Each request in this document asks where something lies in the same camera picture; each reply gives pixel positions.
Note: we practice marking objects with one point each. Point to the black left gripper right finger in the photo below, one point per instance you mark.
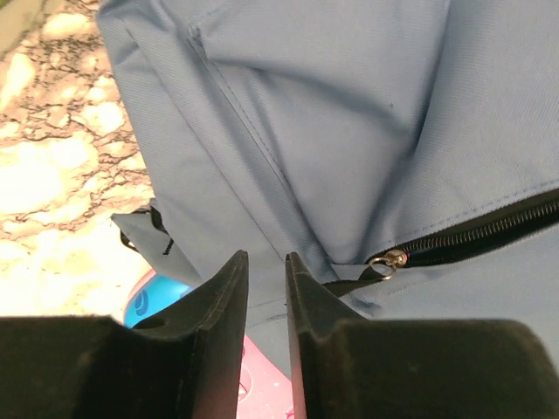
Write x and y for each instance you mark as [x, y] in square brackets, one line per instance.
[346, 366]

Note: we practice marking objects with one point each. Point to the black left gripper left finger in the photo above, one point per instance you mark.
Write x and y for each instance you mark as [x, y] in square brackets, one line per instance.
[183, 362]

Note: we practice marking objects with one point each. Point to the blue fabric backpack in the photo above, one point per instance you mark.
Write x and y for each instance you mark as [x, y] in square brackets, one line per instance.
[341, 130]

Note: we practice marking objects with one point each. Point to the pink pencil case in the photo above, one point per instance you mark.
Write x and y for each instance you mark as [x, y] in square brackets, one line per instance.
[264, 392]

